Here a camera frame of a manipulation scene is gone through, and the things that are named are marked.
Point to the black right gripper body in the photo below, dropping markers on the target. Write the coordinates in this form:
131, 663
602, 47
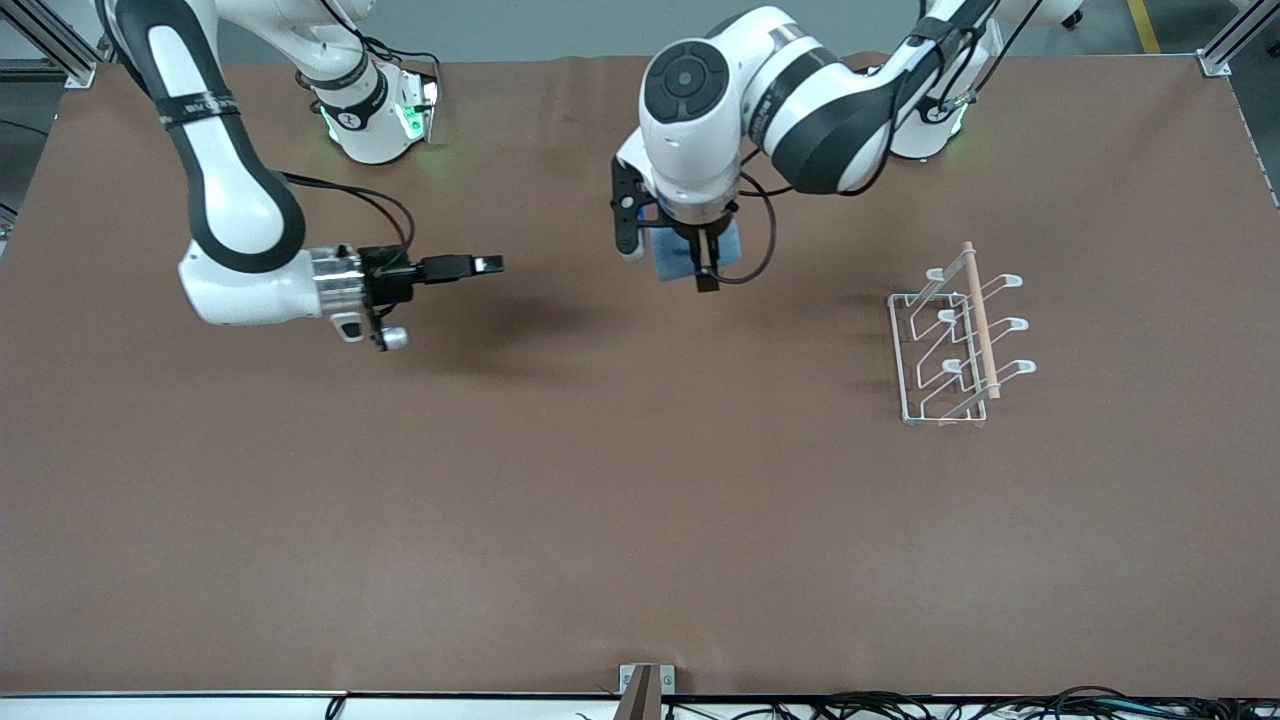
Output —
388, 277

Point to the blue cup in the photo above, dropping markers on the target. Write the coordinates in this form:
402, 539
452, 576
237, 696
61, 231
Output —
670, 255

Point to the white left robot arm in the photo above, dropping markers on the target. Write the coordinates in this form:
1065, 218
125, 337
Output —
690, 130

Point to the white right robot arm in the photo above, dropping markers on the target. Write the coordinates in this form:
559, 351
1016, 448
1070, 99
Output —
240, 210

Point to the brown table cover mat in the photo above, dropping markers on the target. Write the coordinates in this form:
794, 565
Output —
600, 500

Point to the aluminium frame post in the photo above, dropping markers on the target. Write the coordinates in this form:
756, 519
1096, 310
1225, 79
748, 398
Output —
60, 45
1225, 45

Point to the grey metal bracket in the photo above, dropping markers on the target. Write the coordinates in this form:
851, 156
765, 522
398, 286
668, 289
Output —
668, 680

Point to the brown upright post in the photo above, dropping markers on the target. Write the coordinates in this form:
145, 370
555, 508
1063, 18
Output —
640, 700

